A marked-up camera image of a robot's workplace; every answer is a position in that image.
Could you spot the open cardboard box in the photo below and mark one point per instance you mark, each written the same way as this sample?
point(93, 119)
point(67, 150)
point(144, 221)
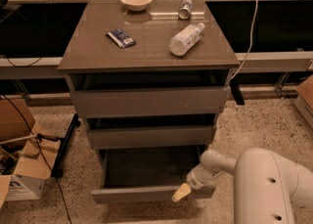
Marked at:
point(26, 161)

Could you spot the blue snack packet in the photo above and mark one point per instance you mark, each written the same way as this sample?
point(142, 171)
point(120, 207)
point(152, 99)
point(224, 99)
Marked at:
point(121, 38)

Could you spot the grey drawer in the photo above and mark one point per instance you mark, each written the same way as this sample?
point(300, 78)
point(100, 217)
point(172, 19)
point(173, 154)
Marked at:
point(145, 174)
point(151, 137)
point(149, 102)

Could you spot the grey middle drawer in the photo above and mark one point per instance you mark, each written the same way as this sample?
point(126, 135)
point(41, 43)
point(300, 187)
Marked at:
point(151, 137)

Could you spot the grey bottom drawer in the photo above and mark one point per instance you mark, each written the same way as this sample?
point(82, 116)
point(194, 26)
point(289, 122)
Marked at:
point(145, 174)

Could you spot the small clear plastic bottle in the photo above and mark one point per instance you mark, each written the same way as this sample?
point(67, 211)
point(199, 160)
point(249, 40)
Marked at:
point(185, 10)

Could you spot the cardboard box at right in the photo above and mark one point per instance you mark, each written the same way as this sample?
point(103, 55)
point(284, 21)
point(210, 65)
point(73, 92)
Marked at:
point(304, 100)

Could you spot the large white plastic bottle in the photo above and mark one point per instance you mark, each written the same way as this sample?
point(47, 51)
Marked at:
point(184, 40)

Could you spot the grey drawer cabinet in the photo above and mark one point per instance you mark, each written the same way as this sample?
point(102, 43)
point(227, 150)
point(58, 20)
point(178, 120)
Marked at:
point(92, 61)

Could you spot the white ceramic bowl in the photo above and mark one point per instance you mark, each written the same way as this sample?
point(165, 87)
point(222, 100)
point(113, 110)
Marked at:
point(136, 5)

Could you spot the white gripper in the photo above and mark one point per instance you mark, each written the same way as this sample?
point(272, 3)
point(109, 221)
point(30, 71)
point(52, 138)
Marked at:
point(196, 179)

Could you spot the black stand with leg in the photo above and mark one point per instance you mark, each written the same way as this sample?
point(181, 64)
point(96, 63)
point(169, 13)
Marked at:
point(57, 170)

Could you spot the grey top drawer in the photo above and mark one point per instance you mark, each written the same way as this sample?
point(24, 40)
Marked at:
point(149, 102)

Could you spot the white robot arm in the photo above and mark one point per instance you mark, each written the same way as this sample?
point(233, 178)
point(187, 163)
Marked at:
point(267, 186)

